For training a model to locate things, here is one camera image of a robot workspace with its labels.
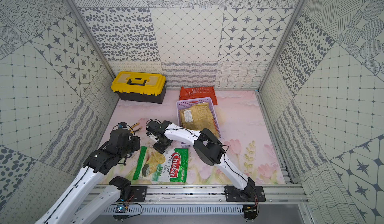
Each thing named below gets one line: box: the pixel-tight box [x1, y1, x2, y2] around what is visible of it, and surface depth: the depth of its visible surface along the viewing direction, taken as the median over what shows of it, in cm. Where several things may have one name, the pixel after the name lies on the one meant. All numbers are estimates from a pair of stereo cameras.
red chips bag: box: [179, 86, 218, 105], surface depth 121 cm
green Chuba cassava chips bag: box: [133, 146, 189, 183], surface depth 84 cm
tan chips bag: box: [179, 102, 220, 138], surface depth 97 cm
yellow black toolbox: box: [111, 71, 167, 104], surface depth 104 cm
